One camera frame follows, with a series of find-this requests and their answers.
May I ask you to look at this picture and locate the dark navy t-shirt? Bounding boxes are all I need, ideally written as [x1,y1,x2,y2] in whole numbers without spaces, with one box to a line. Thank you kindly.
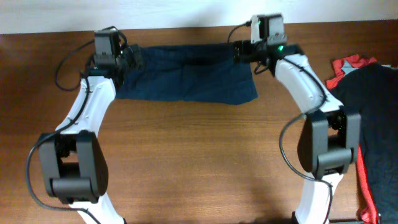
[331,63,397,223]

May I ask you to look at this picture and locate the red garment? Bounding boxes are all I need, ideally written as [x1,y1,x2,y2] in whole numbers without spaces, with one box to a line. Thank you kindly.
[326,54,381,224]

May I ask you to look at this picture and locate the navy blue shorts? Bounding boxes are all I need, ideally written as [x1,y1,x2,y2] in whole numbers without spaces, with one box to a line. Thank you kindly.
[116,44,258,105]

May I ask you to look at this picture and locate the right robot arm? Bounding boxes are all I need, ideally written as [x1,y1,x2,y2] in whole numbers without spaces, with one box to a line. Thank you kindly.
[233,14,361,224]

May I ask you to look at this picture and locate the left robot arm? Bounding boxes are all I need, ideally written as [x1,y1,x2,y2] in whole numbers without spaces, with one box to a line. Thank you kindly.
[25,27,144,223]

